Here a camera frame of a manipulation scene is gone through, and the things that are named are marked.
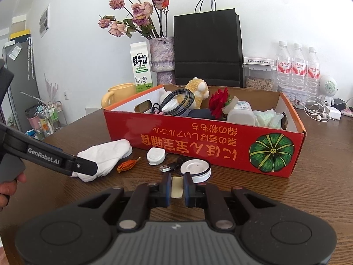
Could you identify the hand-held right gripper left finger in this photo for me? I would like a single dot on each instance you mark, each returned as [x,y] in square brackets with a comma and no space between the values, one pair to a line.
[168,190]

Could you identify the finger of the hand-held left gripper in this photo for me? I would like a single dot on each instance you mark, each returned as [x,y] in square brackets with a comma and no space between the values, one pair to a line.
[82,166]

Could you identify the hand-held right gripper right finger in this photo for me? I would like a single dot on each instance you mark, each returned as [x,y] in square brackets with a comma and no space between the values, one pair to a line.
[187,190]

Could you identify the small cream block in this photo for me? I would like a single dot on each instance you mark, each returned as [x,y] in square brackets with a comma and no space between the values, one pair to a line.
[177,187]

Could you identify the white cloth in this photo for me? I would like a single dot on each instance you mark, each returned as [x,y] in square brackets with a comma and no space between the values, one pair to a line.
[104,154]

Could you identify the red cardboard box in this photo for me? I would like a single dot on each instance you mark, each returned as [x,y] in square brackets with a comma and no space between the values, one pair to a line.
[193,143]

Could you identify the navy fabric pouch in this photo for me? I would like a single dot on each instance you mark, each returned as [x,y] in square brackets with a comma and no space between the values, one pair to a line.
[200,113]

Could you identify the translucent plastic container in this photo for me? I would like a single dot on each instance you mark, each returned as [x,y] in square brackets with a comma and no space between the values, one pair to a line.
[241,116]

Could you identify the red artificial rose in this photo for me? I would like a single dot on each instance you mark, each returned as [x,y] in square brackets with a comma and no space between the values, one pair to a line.
[219,102]

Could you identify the yellow white plush toy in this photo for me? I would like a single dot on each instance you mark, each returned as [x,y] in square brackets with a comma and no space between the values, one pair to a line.
[197,87]

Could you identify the plastic bag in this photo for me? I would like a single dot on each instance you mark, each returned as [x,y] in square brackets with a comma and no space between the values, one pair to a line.
[267,118]

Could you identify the person's left hand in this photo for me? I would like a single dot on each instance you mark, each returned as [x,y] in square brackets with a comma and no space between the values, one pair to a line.
[7,191]

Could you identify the round white charging puck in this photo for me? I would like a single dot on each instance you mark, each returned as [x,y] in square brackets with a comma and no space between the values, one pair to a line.
[195,168]

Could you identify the small white rounded case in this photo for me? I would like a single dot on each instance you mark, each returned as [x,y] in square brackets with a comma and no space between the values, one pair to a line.
[155,156]

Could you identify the dried orange flower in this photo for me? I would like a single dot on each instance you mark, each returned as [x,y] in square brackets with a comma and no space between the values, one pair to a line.
[128,165]

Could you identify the white leaning panel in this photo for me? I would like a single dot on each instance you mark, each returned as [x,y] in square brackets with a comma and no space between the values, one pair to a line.
[89,111]

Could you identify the dried feather decoration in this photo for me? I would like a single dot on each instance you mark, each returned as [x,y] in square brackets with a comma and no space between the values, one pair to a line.
[52,88]

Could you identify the grey cabinet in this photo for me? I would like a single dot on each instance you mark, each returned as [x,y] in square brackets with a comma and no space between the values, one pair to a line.
[19,88]

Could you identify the yellow ceramic mug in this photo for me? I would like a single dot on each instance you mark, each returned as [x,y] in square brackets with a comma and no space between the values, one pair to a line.
[122,91]

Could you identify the white green milk carton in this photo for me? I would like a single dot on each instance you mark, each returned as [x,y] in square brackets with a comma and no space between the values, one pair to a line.
[140,60]

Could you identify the yellow box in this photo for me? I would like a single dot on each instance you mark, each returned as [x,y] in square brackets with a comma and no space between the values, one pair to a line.
[19,35]

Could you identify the clear seed container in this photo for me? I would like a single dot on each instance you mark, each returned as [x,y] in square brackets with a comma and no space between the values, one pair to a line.
[259,84]

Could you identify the purple mottled vase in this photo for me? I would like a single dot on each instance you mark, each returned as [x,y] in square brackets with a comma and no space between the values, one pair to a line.
[162,58]

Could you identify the white printed tin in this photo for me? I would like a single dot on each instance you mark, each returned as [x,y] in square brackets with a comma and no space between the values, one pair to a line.
[296,99]

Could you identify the black paper bag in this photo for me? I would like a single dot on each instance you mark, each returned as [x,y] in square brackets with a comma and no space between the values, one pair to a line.
[206,47]

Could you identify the flat white printed box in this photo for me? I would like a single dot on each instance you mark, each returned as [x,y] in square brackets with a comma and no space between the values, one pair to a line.
[259,60]

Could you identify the white square charger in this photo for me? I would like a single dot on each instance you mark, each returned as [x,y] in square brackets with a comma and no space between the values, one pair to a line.
[333,113]

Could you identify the dried rose bouquet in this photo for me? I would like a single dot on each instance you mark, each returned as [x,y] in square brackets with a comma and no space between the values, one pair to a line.
[142,9]

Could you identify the black power adapter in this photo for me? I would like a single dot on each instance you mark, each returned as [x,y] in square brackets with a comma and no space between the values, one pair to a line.
[339,104]

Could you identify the white robot speaker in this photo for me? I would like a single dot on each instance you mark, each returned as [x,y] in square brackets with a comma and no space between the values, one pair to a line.
[329,87]

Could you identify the wall poster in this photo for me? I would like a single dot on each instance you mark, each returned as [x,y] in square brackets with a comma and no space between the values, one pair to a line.
[44,20]

